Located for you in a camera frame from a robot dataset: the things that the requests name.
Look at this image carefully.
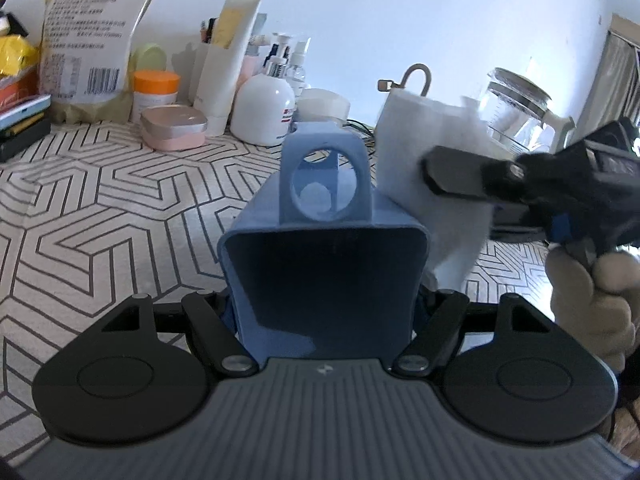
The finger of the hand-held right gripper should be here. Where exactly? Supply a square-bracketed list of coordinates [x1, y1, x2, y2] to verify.
[424, 146, 526, 201]
[492, 207, 548, 241]

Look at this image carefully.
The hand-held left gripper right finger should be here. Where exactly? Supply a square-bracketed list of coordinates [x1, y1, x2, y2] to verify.
[392, 290, 551, 378]

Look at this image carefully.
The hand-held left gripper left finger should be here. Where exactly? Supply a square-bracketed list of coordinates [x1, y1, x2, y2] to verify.
[101, 291, 261, 378]

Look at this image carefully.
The white cleaning cloth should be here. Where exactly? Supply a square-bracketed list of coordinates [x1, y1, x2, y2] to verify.
[374, 87, 496, 293]

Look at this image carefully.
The blue plastic container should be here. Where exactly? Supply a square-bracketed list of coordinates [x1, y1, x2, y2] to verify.
[217, 130, 432, 365]

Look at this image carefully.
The white round container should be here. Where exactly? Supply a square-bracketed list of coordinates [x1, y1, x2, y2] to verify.
[295, 88, 351, 126]

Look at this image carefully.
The person's right hand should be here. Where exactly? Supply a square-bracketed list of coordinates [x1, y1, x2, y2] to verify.
[545, 245, 640, 373]

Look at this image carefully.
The glass electric kettle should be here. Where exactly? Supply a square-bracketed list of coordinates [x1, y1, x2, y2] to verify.
[470, 67, 576, 156]

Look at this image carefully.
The beige padlock-shaped bag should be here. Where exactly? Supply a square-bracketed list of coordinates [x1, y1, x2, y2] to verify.
[378, 63, 433, 98]

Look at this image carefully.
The beige curtain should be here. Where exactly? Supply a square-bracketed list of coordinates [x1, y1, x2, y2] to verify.
[585, 12, 640, 126]

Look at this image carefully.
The clear spray bottle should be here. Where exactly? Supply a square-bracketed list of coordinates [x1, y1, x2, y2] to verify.
[287, 40, 308, 98]

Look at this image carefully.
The pink box with metallic lid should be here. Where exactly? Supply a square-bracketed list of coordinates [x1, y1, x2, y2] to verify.
[140, 104, 208, 152]

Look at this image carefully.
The white pump bottle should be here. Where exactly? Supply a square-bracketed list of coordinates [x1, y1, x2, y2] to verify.
[230, 34, 296, 146]

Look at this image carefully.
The pink bottle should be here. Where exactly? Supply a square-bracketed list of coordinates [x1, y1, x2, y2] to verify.
[240, 55, 261, 91]

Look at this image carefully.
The orange lid cream jar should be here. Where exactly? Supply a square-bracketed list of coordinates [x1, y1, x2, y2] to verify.
[131, 71, 181, 123]

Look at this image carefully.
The tall white cosmetic tube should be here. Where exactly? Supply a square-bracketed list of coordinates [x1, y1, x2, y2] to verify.
[192, 0, 264, 137]

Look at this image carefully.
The black flat box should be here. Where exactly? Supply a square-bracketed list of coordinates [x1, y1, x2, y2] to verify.
[0, 120, 51, 163]

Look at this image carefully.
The green round jar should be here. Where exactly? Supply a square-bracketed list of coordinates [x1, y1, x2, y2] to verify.
[129, 43, 167, 81]

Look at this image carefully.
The blue flat tin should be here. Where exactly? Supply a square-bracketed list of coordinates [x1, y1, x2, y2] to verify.
[0, 94, 52, 133]

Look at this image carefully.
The orange box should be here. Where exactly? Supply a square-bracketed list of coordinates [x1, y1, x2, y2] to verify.
[0, 67, 41, 111]

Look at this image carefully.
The large yellowish food bag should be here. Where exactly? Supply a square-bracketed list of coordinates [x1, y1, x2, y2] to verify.
[39, 0, 177, 123]

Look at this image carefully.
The yellow packet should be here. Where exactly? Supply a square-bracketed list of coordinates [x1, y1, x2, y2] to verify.
[0, 35, 40, 78]

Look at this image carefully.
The black cable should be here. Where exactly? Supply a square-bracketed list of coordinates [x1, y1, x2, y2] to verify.
[344, 119, 377, 139]

